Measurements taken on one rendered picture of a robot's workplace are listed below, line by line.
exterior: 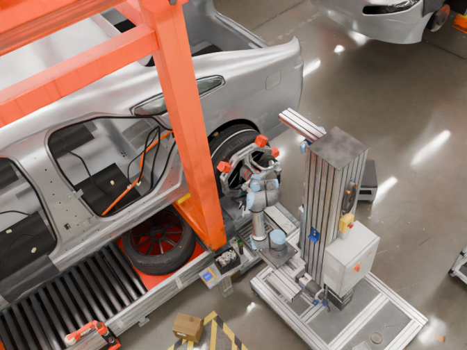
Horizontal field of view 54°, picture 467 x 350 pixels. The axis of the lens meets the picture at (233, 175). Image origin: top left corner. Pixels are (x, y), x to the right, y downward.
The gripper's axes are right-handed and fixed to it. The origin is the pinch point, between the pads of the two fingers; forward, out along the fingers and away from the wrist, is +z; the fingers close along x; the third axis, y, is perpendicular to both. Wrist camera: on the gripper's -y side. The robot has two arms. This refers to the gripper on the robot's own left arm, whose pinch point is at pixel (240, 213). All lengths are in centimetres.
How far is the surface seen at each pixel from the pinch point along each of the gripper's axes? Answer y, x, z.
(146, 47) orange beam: -111, -90, -113
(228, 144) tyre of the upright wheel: -20, 33, -46
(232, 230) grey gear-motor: 13, 40, 35
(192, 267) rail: -18, 19, 69
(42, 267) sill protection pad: -141, -4, 80
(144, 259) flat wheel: -61, 23, 72
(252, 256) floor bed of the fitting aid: 42, 41, 58
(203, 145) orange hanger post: -58, -46, -60
